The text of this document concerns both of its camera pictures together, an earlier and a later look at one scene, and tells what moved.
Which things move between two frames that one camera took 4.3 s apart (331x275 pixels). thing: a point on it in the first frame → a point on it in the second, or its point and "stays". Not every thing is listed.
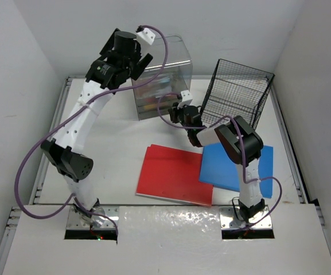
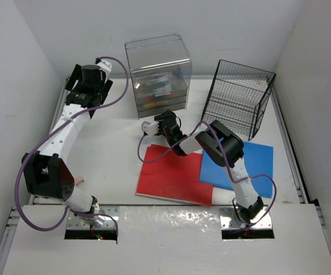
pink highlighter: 151,99 stays
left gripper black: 137,65 → 74,78
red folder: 174,173 stays
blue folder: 218,169 stays
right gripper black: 174,111 → 168,113
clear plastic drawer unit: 169,72 stays
